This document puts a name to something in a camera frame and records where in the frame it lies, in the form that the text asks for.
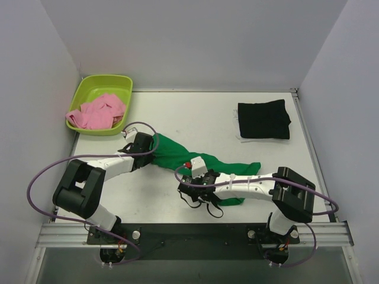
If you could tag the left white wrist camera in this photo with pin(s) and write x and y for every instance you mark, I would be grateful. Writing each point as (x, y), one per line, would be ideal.
(130, 133)

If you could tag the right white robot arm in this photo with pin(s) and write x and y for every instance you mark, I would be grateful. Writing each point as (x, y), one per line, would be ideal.
(292, 194)

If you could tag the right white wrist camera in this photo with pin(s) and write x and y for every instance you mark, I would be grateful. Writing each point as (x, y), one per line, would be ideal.
(197, 167)

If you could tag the green t shirt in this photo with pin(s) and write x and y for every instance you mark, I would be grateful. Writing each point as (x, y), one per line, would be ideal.
(171, 155)

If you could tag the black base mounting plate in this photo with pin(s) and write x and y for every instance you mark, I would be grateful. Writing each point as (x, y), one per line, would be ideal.
(202, 241)

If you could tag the folded black t shirt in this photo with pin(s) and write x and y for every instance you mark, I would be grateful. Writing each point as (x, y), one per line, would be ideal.
(268, 120)

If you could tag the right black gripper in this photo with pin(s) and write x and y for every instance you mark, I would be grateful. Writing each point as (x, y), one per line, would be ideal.
(186, 187)

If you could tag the pink t shirt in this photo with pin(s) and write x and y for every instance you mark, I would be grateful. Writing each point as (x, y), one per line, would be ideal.
(100, 114)

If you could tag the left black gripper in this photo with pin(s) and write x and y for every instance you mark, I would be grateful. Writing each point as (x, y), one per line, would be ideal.
(148, 148)

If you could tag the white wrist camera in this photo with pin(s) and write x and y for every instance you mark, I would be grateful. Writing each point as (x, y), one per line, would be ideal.
(197, 167)
(130, 133)

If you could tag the green plastic basin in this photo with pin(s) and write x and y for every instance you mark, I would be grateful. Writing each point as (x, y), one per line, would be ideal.
(93, 87)

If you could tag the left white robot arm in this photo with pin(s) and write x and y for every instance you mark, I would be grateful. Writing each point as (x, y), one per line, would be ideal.
(80, 188)

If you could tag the aluminium frame rail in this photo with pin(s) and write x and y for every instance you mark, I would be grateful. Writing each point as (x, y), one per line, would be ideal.
(328, 234)

